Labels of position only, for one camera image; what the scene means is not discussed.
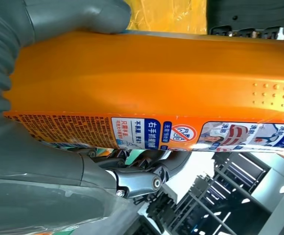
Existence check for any black background machine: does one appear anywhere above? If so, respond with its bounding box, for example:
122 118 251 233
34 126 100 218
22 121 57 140
144 191 184 235

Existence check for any yellow plastic wrapped box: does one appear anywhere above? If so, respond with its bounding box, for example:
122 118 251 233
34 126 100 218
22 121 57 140
125 0 208 35

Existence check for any dark grey slotted panel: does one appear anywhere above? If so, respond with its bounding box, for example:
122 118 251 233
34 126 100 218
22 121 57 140
206 0 284 40

